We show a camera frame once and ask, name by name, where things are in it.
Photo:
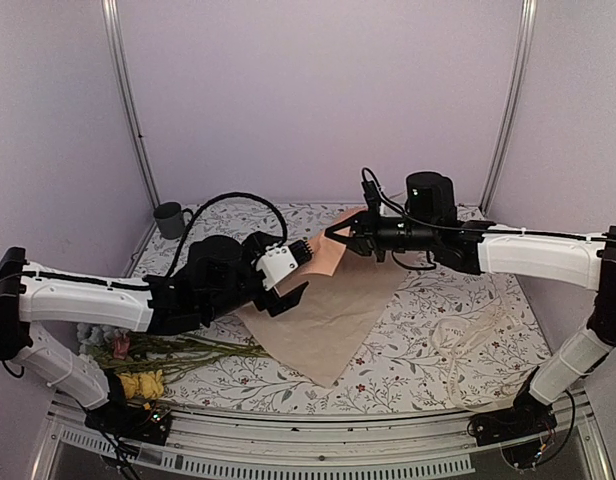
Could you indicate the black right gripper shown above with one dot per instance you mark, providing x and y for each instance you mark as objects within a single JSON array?
[{"x": 365, "y": 239}]

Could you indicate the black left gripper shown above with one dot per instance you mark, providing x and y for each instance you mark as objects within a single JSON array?
[{"x": 277, "y": 303}]

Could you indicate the beige wrapping paper sheet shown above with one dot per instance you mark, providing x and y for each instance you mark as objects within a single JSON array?
[{"x": 346, "y": 296}]

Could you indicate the yellow fake flower stem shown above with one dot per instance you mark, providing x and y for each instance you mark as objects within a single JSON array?
[{"x": 147, "y": 378}]

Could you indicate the pale pink white flower stem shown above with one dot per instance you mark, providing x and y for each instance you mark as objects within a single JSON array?
[{"x": 122, "y": 344}]

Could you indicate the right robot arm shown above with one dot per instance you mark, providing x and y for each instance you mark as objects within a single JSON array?
[{"x": 584, "y": 260}]

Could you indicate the right arm base board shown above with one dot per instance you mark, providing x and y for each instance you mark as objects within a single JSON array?
[{"x": 533, "y": 432}]

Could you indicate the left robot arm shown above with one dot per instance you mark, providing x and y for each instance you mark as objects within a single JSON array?
[{"x": 31, "y": 294}]

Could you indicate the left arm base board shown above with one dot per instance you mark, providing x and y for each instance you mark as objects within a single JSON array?
[{"x": 150, "y": 424}]

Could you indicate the dark grey mug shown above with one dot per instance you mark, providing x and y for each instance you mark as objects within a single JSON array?
[{"x": 170, "y": 219}]

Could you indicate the white lace ribbon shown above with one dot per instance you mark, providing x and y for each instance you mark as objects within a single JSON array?
[{"x": 488, "y": 351}]

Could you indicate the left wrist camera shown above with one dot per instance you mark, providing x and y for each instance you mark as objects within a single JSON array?
[{"x": 276, "y": 264}]

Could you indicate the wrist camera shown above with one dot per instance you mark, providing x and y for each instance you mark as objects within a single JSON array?
[
  {"x": 276, "y": 264},
  {"x": 372, "y": 197}
]

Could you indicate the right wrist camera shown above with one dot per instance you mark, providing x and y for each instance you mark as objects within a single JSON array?
[{"x": 372, "y": 197}]

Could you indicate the right aluminium frame post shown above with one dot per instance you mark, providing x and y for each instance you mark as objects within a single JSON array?
[{"x": 519, "y": 68}]

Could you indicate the aluminium frame post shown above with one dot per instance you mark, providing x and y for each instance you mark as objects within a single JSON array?
[
  {"x": 519, "y": 68},
  {"x": 112, "y": 25}
]

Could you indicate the left aluminium frame post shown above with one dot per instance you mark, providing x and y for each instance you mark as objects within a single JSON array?
[{"x": 112, "y": 25}]

